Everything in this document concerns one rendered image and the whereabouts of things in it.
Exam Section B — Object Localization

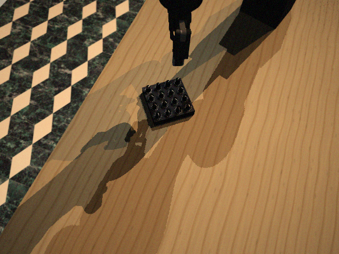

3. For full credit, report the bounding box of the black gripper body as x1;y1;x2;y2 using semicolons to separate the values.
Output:
159;0;203;31

